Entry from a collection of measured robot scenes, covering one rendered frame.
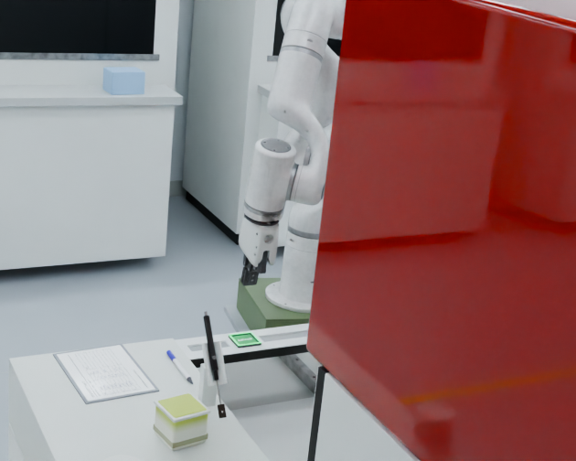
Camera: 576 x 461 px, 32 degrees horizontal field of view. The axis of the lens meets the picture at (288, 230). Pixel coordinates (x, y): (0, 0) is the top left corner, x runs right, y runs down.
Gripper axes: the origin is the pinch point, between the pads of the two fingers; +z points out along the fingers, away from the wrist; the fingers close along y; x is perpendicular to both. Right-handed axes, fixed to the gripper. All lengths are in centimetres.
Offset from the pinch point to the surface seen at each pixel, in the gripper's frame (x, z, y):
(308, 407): -13.1, 27.0, -14.9
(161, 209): -74, 130, 234
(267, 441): 1.7, 24.9, -24.5
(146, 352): 22.7, 14.4, -3.8
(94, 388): 37.2, 11.6, -15.5
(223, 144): -126, 123, 285
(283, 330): -10.8, 15.6, -1.1
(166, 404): 30.1, 1.1, -33.9
